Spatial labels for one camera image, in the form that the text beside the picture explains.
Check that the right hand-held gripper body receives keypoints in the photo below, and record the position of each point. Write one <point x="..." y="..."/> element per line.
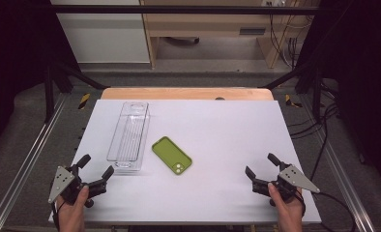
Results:
<point x="295" y="180"/>

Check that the black horizontal frame bar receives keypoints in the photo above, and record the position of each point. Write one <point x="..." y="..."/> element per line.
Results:
<point x="179" y="9"/>

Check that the light wooden desk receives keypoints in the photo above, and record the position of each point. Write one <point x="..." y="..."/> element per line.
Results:
<point x="195" y="24"/>

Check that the aluminium rail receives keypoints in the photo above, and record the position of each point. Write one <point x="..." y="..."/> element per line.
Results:
<point x="337" y="161"/>
<point x="27" y="161"/>

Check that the white power strip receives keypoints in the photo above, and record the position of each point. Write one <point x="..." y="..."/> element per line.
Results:
<point x="275" y="3"/>

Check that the green phone case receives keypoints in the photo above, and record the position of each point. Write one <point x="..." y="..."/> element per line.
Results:
<point x="171" y="155"/>

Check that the clear plastic container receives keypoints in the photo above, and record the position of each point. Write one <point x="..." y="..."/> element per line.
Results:
<point x="129" y="135"/>

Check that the white cabinet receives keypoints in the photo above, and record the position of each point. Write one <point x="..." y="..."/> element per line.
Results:
<point x="104" y="38"/>

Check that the wooden table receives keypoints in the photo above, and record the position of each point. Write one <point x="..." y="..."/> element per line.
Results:
<point x="179" y="93"/>

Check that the chair base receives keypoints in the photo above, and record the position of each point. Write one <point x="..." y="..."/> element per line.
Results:
<point x="182" y="41"/>

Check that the yellow black tape marker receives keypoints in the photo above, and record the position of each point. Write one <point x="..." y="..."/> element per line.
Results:
<point x="290" y="101"/>
<point x="84" y="101"/>

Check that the person's right hand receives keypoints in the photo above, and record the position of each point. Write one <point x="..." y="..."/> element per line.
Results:
<point x="287" y="214"/>

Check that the person's left hand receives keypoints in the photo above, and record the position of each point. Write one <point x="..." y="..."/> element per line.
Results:
<point x="72" y="212"/>

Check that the black curtain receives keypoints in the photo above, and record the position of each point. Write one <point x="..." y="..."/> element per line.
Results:
<point x="362" y="80"/>
<point x="14" y="64"/>

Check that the black stand leg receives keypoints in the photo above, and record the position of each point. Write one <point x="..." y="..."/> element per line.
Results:
<point x="316" y="93"/>
<point x="49" y="93"/>

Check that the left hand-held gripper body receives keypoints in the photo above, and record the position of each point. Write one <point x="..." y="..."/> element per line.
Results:
<point x="62" y="182"/>

